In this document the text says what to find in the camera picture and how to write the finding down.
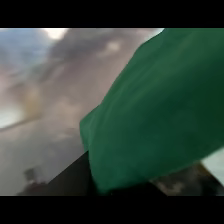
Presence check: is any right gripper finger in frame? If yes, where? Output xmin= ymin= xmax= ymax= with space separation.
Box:
xmin=19 ymin=150 xmax=101 ymax=197

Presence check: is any green T-shirt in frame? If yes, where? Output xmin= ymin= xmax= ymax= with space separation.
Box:
xmin=79 ymin=28 xmax=224 ymax=194

